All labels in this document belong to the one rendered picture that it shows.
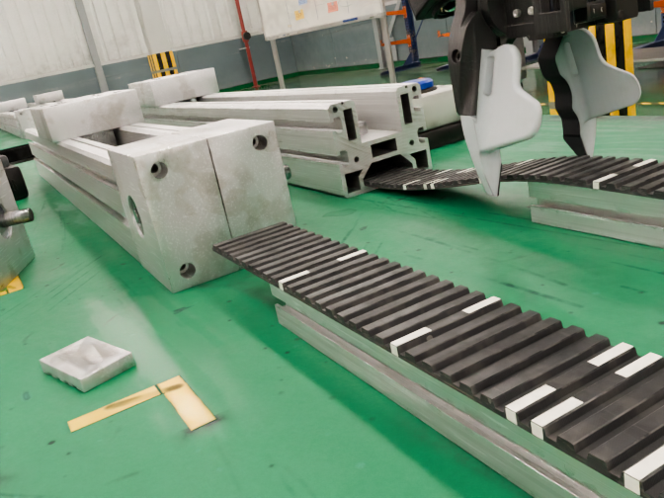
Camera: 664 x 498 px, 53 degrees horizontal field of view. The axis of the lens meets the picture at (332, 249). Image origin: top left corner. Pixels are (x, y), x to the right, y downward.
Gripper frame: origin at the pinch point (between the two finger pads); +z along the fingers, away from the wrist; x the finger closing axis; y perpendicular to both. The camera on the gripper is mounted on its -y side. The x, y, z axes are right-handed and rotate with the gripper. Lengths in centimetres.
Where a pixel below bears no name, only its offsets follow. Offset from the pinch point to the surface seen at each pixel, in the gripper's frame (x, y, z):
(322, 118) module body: -5.0, -19.8, -4.0
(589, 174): -1.1, 5.8, 0.0
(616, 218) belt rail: -1.4, 7.7, 2.5
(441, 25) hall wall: 734, -947, 17
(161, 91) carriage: -4, -76, -7
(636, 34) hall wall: 739, -561, 69
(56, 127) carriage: -24, -51, -7
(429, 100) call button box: 11.7, -26.5, -1.9
